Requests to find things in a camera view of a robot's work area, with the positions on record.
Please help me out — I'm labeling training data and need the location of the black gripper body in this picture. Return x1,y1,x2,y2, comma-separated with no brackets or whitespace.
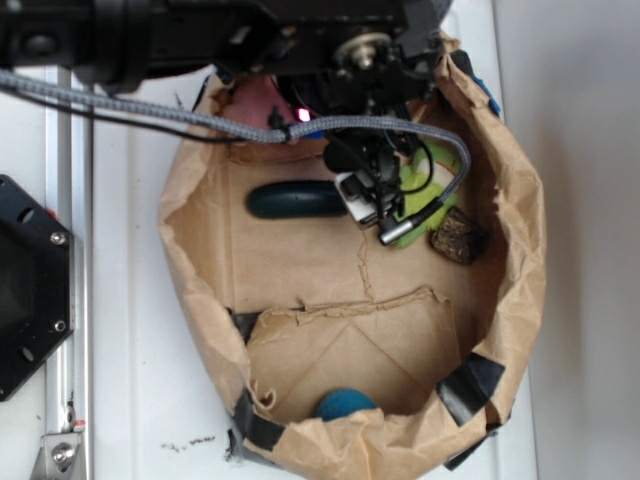
272,29,444,174

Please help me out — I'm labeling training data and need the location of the pink plush bunny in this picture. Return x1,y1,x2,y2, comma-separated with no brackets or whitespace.
222,77,297,129

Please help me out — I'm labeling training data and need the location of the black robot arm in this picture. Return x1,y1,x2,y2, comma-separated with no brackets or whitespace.
1,1,451,172

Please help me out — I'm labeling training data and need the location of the green plush frog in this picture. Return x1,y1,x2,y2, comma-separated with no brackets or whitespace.
395,140,461,249

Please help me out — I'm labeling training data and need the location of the dark green cucumber toy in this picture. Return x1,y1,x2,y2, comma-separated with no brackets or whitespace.
245,180,347,220

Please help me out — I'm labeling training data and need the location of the brown rock block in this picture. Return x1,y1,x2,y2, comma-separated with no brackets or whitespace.
430,207,489,265

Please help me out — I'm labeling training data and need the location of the brown paper bag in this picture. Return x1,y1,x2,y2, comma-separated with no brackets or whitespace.
159,38,546,479

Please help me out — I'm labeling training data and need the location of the blue ball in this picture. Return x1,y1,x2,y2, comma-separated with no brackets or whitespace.
315,388,377,422

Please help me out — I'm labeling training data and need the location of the grey braided cable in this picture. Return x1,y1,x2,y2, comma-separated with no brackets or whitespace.
0,67,474,246

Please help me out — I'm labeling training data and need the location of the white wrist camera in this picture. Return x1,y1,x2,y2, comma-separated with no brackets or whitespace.
334,172,379,228

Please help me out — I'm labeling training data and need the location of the aluminium rail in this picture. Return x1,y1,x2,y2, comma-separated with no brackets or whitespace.
31,96,94,479

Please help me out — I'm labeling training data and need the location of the black hexagonal mount plate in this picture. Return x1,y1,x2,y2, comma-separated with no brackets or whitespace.
1,175,73,402

